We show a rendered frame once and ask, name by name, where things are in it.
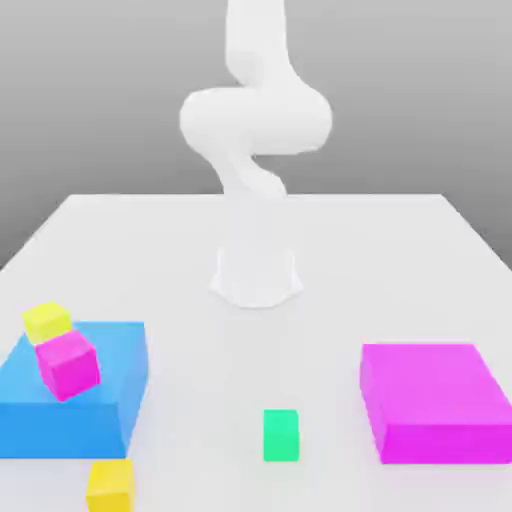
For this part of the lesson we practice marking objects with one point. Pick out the small magenta cube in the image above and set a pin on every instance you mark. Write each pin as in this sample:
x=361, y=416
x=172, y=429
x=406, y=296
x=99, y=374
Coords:
x=68, y=368

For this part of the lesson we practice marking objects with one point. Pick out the large blue box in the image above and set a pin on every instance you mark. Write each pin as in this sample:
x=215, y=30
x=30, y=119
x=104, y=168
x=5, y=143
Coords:
x=60, y=428

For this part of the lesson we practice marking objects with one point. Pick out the small golden yellow cube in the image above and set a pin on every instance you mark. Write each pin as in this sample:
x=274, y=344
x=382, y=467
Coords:
x=108, y=486

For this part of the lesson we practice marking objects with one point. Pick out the small lime yellow cube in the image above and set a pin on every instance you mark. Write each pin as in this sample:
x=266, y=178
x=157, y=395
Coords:
x=46, y=322

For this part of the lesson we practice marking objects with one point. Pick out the large magenta box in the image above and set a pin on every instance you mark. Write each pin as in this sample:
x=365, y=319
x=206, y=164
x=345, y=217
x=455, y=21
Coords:
x=432, y=384

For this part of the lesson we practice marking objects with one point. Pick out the small green cube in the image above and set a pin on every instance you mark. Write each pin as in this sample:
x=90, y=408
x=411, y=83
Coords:
x=280, y=436

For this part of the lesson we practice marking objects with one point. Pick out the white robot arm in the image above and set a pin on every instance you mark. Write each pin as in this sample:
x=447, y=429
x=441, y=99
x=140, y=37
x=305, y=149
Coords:
x=256, y=116

